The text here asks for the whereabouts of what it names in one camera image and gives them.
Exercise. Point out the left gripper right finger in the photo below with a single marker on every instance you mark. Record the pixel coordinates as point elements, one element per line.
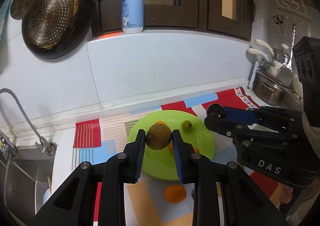
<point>223,194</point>

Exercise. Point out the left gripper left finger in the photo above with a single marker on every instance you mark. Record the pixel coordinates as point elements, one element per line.
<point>73,203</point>

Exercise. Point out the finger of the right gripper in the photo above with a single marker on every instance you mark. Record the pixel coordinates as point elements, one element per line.
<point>240,133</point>
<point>241,116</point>

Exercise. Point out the brown-yellow round fruit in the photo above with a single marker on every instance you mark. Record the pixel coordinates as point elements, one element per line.
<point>158,136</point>

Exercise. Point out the dark plum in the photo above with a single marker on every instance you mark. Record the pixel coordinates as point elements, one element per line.
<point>216,110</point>

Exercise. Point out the steel cooking pot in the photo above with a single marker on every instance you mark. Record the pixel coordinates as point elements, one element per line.
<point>268,91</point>

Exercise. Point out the metal dish rack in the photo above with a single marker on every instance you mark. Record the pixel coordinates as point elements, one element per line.
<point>291,99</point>

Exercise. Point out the small orange front plate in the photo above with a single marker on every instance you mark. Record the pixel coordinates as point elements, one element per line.
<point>196,150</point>

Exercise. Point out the small orange plate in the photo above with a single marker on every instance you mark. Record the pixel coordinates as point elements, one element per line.
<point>161,122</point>
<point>196,150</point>

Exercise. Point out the colourful patchwork table mat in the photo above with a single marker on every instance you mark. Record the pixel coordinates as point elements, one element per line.
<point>158,198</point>

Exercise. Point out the green lime on plate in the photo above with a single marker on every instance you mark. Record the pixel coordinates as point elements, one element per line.
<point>186,125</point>

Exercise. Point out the large orange on mat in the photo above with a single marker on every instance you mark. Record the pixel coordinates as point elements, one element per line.
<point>175,193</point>

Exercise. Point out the large orange on plate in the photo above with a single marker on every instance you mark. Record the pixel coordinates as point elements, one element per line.
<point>170,147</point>

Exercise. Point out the stainless steel sink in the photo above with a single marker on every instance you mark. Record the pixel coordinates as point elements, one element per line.
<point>24,181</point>

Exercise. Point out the green plate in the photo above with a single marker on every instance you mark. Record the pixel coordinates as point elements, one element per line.
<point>161,164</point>

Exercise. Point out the small orange back plate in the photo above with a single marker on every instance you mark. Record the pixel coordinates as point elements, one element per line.
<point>161,122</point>

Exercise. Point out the metal spatula turner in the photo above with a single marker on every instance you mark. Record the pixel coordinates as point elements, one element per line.
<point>285,73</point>

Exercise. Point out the white blue pump bottle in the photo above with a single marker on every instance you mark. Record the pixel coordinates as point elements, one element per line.
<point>132,16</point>

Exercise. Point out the brass perforated strainer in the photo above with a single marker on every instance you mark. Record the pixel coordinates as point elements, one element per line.
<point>50,23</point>

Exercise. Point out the cream pan handle lower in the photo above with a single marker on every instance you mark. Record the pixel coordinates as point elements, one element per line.
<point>259,53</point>

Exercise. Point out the cream pan handle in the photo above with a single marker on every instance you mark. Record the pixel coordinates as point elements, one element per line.
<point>262,43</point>
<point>259,53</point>

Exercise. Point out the cream pan handle upper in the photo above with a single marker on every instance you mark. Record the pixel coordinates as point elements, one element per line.
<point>262,43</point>

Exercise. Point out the black scissors on wall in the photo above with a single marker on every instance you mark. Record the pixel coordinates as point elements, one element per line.
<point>278,19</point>

